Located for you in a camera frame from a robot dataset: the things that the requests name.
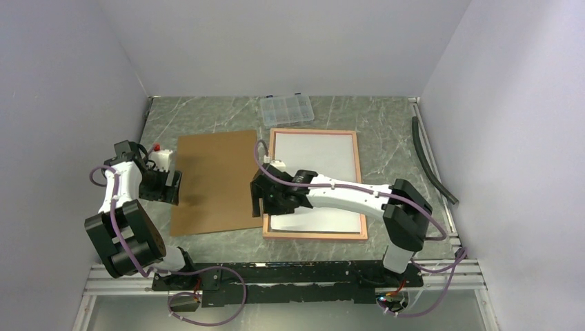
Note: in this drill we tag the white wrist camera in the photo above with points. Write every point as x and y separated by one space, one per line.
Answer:
161 159
278 164

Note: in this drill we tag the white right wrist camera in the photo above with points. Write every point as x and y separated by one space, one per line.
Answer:
278 164

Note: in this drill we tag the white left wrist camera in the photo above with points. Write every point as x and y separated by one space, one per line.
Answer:
161 159

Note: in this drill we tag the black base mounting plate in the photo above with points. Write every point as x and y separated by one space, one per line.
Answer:
221 284

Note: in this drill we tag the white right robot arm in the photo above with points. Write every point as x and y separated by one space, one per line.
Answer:
311 202

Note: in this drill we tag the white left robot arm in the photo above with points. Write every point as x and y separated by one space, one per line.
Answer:
124 236

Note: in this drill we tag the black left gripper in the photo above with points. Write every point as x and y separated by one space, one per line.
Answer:
168 194

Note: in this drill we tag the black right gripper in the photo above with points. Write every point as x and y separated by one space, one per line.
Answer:
258 192

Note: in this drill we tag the clear plastic organizer box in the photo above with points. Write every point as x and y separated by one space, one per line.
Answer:
285 110

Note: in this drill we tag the brown backing board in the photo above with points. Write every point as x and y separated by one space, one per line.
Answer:
214 193

